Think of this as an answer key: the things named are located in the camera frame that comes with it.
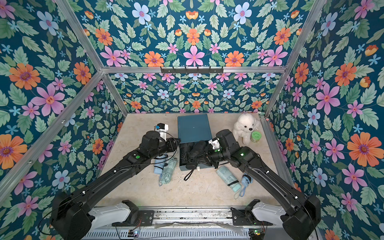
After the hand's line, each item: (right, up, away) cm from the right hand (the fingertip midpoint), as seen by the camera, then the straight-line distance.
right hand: (194, 157), depth 67 cm
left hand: (-7, +7, +10) cm, 14 cm away
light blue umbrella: (+28, -16, +15) cm, 36 cm away
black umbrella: (+1, +3, +11) cm, 11 cm away
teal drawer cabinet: (-2, +13, +17) cm, 22 cm away
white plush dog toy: (+29, +14, +25) cm, 41 cm away
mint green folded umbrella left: (-16, -11, +19) cm, 27 cm away
